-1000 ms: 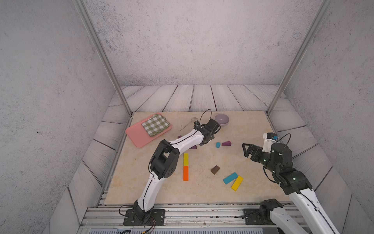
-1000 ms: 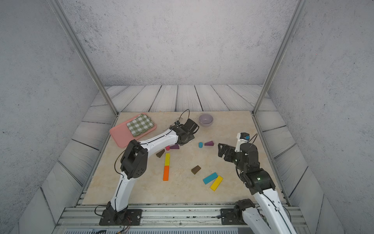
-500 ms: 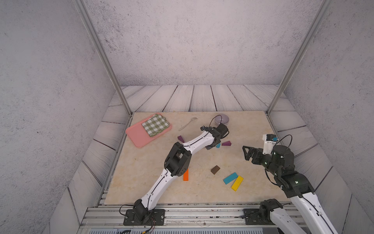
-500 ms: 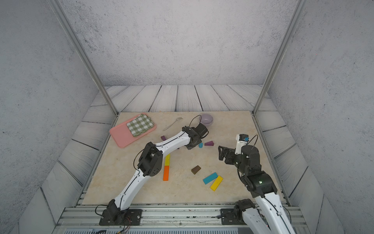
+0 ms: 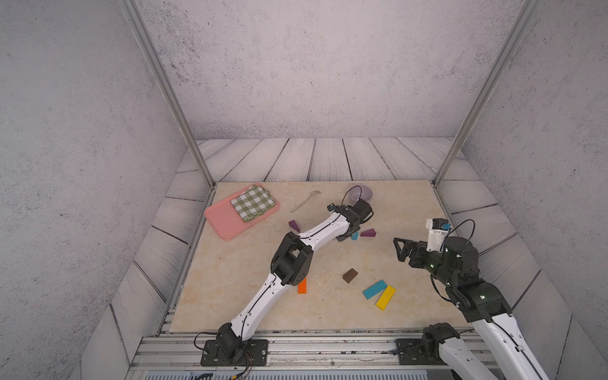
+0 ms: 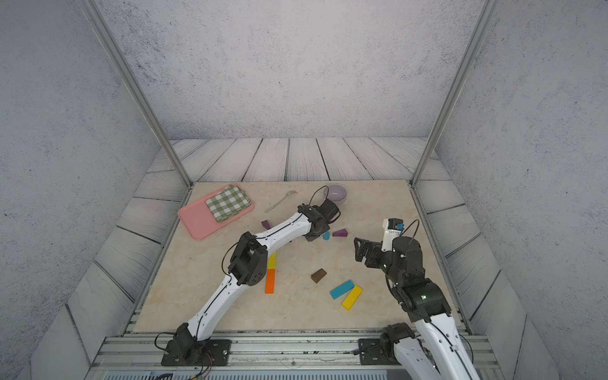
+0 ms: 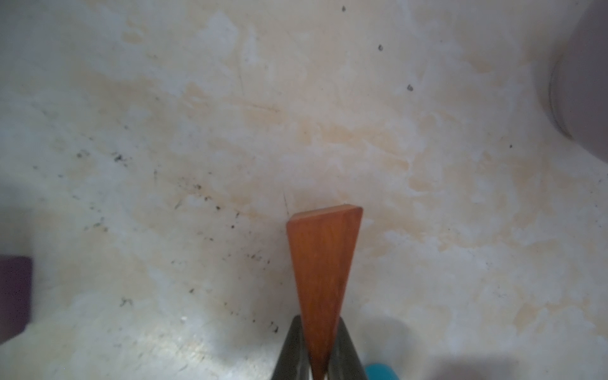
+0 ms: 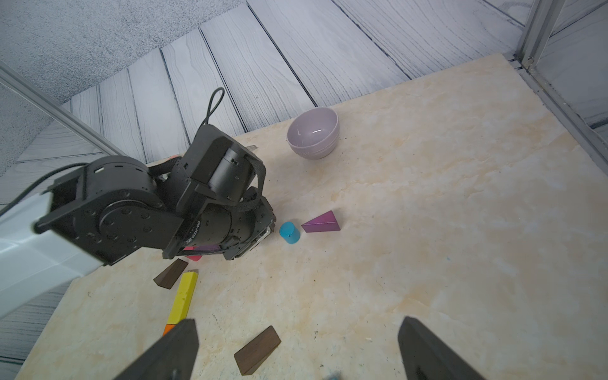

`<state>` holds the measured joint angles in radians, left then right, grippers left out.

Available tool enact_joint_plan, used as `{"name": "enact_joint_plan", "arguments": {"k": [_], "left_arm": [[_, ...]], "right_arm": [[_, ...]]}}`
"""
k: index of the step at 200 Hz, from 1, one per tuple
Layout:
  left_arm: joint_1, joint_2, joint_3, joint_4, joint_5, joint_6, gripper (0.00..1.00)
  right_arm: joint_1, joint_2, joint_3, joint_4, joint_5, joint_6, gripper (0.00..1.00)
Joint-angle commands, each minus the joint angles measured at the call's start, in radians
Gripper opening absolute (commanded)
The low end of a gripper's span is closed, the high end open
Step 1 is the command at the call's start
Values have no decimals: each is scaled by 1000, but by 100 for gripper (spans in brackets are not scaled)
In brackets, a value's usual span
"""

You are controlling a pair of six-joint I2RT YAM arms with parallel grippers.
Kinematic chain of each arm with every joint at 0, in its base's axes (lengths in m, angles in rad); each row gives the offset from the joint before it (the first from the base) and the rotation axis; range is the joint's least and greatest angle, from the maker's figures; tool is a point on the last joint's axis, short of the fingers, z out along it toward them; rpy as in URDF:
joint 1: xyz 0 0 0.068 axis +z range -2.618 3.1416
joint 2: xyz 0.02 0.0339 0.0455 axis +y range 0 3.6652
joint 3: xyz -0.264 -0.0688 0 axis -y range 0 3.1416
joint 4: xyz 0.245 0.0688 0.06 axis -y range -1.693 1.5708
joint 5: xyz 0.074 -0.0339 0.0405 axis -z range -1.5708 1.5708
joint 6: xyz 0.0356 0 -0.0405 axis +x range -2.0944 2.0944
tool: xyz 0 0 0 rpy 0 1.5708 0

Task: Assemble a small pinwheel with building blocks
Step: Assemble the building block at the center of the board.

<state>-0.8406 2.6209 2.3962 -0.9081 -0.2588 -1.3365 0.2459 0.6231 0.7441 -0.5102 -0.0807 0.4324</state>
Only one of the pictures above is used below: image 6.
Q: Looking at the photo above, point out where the yellow long block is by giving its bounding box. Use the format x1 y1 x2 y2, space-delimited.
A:
268 252 277 270
341 285 363 310

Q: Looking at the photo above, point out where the orange long block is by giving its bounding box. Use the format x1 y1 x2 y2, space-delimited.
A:
264 269 276 295

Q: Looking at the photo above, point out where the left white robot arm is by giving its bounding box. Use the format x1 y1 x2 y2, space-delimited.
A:
172 199 340 352

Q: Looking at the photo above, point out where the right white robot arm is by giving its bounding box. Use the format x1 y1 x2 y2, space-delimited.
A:
354 236 480 379

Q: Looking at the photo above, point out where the lilac bowl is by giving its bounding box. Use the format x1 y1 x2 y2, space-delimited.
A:
324 185 348 206

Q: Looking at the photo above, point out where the dark brown block centre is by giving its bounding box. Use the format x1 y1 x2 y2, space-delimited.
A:
310 269 327 283

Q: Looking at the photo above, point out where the teal flat block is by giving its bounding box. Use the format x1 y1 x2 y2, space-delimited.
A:
330 280 355 299

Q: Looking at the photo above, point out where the green checkered cloth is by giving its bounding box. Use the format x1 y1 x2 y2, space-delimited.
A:
205 185 251 223

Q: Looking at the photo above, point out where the pink plastic tray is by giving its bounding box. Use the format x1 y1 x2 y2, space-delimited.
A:
178 185 255 240

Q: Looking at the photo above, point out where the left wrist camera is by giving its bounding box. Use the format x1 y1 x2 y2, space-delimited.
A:
318 199 340 224

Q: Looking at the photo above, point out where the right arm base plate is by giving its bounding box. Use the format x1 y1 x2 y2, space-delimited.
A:
352 338 413 366

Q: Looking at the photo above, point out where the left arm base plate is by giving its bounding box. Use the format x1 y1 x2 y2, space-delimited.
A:
161 339 232 367

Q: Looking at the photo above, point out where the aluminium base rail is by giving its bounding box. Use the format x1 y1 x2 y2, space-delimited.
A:
84 332 504 380

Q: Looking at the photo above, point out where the right aluminium frame post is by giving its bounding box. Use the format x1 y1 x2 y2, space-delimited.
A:
410 0 500 188

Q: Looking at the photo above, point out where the aluminium frame post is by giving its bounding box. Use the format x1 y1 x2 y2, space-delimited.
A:
410 0 500 188
77 0 193 189

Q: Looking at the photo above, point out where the left aluminium frame post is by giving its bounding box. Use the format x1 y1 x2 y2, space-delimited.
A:
77 0 193 189

